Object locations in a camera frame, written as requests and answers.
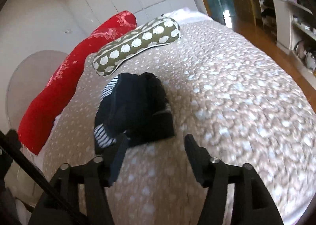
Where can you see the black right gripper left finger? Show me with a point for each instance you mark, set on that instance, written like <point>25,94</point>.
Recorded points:
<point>76,194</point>

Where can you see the striped navy patch pants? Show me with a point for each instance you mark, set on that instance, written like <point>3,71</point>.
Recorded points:
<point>133,105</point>

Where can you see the red long pillow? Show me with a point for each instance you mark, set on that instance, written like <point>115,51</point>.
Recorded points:
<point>38,120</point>

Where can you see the beige rounded headboard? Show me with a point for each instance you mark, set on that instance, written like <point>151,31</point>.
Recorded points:
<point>28,80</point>

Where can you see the white shelf unit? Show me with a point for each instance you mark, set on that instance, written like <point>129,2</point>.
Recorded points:
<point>295,27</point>

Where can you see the olive hedgehog print pillow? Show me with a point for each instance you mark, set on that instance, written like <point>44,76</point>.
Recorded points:
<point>158,32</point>

